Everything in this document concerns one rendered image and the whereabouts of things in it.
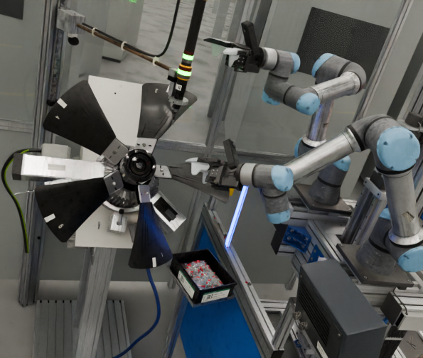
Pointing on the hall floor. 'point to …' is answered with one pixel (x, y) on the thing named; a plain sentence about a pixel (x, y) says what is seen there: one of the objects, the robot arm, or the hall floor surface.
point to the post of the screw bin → (175, 326)
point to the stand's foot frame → (109, 337)
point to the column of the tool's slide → (30, 295)
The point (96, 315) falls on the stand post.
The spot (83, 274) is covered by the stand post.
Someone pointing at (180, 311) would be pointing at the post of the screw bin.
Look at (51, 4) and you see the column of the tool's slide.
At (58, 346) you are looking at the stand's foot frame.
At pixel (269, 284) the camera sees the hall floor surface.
